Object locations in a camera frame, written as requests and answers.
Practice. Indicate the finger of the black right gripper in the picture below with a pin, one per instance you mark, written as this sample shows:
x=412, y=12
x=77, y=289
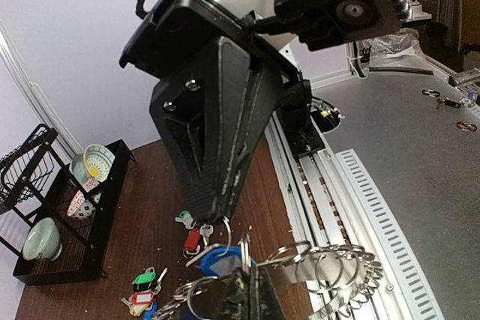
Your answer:
x=241, y=94
x=187, y=112

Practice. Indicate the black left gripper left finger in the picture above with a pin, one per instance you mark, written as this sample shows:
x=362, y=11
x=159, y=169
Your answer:
x=234, y=304

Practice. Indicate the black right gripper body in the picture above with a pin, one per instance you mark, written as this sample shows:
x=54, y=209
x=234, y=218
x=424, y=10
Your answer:
x=174, y=35

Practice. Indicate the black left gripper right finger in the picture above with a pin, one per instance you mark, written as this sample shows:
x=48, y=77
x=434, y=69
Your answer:
x=264, y=304

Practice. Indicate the blue key tag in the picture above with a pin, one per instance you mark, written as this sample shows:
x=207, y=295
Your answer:
x=216, y=261

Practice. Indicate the metal disc with key rings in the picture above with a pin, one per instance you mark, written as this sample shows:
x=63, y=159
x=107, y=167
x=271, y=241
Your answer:
x=347, y=273

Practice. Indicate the mixed colour key tag bunch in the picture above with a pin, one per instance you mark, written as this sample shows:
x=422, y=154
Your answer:
x=146, y=287

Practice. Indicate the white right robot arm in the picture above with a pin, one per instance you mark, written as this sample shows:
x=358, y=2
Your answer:
x=243, y=9

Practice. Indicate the red key tag bunch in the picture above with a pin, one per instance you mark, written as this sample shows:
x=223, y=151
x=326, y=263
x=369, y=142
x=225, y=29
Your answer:
x=198, y=235

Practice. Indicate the yellow flower plate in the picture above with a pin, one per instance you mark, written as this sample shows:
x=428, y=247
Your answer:
x=98, y=161

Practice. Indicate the pink patterned bowl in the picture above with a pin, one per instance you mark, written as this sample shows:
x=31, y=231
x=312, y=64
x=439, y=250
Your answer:
x=81, y=208

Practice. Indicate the celadon green bowl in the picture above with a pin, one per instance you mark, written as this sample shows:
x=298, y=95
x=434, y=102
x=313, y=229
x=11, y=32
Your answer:
x=42, y=242

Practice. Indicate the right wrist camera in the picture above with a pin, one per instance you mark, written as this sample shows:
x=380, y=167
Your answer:
x=321, y=24

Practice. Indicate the aluminium front rail base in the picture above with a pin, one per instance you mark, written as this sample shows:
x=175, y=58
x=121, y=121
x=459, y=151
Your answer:
x=331, y=199

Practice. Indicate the right aluminium frame post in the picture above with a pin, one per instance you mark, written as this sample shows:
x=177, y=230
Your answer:
x=34, y=94

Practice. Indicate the black wire dish rack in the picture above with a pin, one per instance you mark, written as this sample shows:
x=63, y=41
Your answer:
x=36, y=183

